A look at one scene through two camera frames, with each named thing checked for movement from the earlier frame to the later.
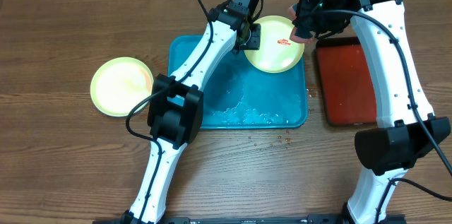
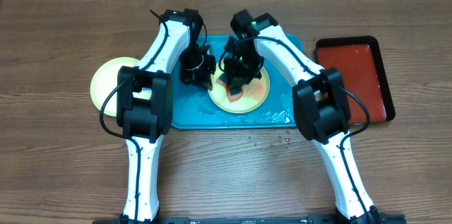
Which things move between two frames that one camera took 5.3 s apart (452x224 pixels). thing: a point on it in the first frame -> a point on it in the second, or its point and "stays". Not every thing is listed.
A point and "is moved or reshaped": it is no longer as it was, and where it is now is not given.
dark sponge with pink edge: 299,34 -> 234,92
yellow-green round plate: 277,54 is moved or reshaped
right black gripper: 306,19 -> 238,77
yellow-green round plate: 119,83 stays
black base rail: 301,219 stays
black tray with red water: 347,84 stays
